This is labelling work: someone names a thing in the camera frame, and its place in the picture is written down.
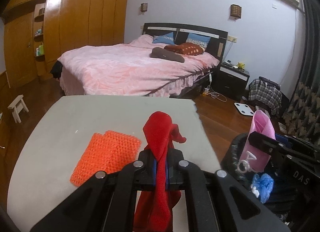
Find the pink hot water bag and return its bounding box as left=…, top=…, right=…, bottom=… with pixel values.
left=237, top=110, right=276, bottom=174

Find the blue plastic bag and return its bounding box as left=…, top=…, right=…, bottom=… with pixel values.
left=251, top=173, right=274, bottom=204

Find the white tissue wad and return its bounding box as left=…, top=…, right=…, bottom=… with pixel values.
left=250, top=185, right=260, bottom=198

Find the small orange foam net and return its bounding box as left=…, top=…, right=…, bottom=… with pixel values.
left=70, top=131, right=141, bottom=187

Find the red cloth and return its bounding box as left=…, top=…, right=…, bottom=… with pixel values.
left=133, top=111, right=187, bottom=231

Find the black lined trash bin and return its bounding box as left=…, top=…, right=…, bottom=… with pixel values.
left=220, top=132, right=319, bottom=231

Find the patterned dark curtain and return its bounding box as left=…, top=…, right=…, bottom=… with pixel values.
left=283, top=0, right=319, bottom=147

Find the white bathroom scale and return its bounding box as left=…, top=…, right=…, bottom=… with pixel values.
left=234, top=102, right=254, bottom=116

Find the plaid cloth covered chair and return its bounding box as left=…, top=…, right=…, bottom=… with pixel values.
left=248, top=77, right=282, bottom=115

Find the black bedside nightstand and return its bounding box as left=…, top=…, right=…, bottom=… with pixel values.
left=213, top=65, right=250, bottom=102

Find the yellow plush toy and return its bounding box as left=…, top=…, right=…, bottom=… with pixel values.
left=236, top=62, right=245, bottom=70

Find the bed with pink cover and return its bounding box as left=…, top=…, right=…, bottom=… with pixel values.
left=58, top=34, right=220, bottom=97

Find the dark brown folded cloth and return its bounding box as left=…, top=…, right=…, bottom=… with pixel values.
left=149, top=47, right=185, bottom=63

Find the brown dotted pillow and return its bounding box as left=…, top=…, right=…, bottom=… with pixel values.
left=164, top=43, right=204, bottom=56

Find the black bed headboard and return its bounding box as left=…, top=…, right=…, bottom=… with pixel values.
left=142, top=22, right=229, bottom=59

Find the left blue pillow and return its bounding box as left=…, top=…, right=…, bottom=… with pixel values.
left=152, top=32, right=175, bottom=45

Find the blue pillow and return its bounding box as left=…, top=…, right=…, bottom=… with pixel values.
left=185, top=33, right=211, bottom=50
left=152, top=32, right=175, bottom=45

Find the right blue pillow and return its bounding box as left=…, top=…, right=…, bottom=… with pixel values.
left=185, top=33, right=211, bottom=50

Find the small white wooden stool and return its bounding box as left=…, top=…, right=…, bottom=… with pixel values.
left=8, top=95, right=29, bottom=123

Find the wooden side desk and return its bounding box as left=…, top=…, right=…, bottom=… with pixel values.
left=0, top=71, right=12, bottom=162

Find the wooden wardrobe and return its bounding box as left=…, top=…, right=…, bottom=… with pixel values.
left=1, top=0, right=127, bottom=87

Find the white power strip cable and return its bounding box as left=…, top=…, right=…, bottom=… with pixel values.
left=202, top=72, right=228, bottom=103

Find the right wall lamp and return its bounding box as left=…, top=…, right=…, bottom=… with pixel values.
left=230, top=4, right=242, bottom=19

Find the wall lamp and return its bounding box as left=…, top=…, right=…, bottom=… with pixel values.
left=230, top=4, right=242, bottom=19
left=140, top=3, right=148, bottom=13

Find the left wall lamp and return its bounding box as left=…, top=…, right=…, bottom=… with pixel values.
left=140, top=3, right=148, bottom=13

